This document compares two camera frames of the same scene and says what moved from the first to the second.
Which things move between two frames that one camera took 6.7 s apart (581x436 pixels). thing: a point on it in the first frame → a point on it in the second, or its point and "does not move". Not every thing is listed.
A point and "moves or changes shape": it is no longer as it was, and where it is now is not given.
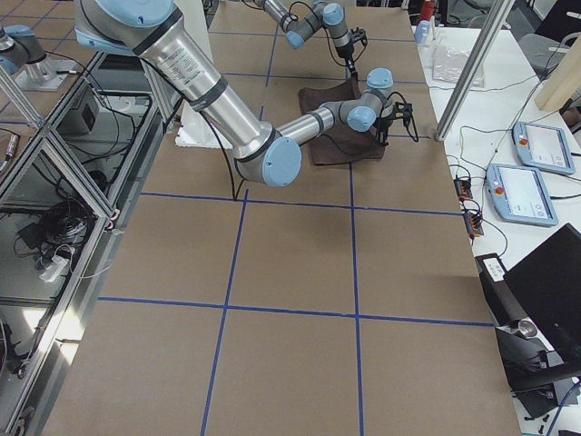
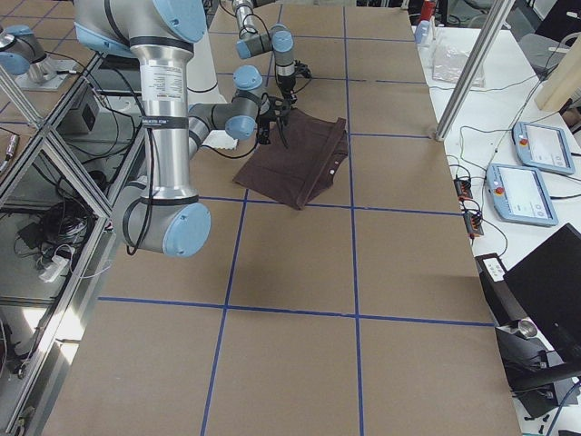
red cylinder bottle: [428, 9] does not move
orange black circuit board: [464, 188] does not move
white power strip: [51, 272] does not move
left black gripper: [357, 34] → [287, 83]
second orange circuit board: [473, 223] does not move
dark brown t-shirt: [339, 145] moves or changes shape
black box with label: [502, 300] does not move
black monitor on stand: [543, 357] does not move
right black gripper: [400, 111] → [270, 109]
